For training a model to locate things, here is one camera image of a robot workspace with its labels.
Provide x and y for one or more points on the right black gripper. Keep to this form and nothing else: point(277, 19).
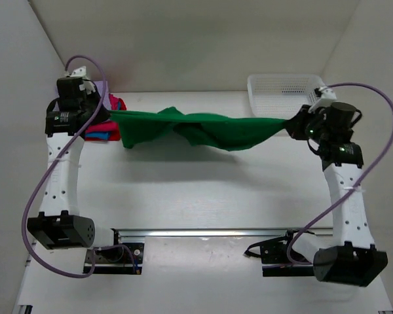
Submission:
point(295, 126)

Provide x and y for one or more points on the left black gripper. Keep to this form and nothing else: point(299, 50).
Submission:
point(103, 112)

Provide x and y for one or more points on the green t shirt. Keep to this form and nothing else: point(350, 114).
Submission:
point(206, 129)

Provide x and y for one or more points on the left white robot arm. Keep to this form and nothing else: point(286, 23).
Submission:
point(59, 224)

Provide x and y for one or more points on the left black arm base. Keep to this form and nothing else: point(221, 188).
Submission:
point(125, 259)

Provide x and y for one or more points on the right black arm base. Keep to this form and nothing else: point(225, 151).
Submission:
point(274, 259)

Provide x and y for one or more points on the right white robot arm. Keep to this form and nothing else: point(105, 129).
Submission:
point(338, 243)

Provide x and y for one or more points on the folded lilac t shirt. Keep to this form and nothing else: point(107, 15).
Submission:
point(103, 91)

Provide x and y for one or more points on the white plastic basket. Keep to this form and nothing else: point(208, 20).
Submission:
point(281, 95)

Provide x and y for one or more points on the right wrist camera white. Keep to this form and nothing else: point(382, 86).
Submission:
point(324, 97)

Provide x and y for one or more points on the aluminium rail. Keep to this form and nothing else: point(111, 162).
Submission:
point(204, 232)

